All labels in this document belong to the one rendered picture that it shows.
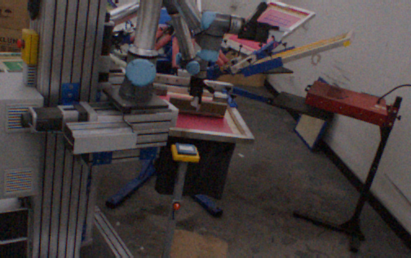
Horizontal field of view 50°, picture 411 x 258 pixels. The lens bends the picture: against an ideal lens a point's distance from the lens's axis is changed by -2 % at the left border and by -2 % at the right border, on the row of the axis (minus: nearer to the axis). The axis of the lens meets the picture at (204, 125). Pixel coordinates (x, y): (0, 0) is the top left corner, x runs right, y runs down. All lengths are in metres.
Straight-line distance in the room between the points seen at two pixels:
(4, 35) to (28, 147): 4.86
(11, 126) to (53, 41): 0.39
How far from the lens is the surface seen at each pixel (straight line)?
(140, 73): 1.78
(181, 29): 2.45
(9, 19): 6.76
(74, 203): 2.32
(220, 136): 2.49
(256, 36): 1.84
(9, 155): 2.04
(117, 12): 2.51
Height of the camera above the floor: 1.92
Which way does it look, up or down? 21 degrees down
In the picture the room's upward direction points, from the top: 12 degrees clockwise
